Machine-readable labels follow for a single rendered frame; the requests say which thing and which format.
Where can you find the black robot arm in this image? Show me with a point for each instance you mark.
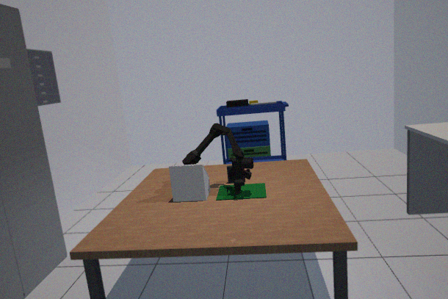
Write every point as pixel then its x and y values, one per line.
pixel 240 161

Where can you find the black cooling fan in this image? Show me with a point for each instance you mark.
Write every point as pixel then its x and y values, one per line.
pixel 230 171

